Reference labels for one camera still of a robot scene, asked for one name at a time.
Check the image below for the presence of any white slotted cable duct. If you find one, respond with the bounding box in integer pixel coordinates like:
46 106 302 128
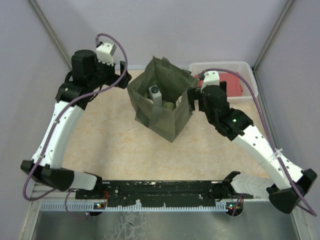
41 201 236 212

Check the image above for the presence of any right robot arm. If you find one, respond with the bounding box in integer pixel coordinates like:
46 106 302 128
187 85 317 214

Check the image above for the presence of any white plastic basket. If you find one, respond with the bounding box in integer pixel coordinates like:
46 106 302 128
189 61 259 103

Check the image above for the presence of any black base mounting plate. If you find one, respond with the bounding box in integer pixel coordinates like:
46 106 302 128
75 179 248 207

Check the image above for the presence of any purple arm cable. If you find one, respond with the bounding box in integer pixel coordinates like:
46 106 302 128
23 33 129 202
198 68 318 217

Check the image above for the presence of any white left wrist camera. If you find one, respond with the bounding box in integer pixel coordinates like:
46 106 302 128
96 42 117 66

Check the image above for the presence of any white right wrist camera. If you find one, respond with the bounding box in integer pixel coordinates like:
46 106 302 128
198 70 220 89

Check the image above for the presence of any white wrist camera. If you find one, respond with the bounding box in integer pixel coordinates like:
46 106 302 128
198 70 220 89
96 42 117 66

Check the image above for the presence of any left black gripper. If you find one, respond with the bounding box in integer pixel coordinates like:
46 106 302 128
88 52 131 90

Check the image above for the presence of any green canvas bag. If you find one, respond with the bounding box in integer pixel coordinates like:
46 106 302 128
127 56 199 142

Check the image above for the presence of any green bottle with beige cap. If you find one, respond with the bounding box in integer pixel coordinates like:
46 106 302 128
162 101 176 111

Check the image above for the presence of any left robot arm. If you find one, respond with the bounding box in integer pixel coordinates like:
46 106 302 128
20 48 131 199

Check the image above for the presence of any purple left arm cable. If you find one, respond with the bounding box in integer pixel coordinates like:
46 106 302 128
23 33 129 202

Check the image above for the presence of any white bottle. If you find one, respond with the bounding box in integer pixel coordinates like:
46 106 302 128
148 85 163 107

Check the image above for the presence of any red folded cloth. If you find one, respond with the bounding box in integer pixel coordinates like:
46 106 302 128
195 72 243 97

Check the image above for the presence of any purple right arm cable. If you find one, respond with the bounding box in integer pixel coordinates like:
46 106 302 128
198 68 318 217

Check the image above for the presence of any cream bottle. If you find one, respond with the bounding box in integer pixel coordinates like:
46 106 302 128
175 96 182 108

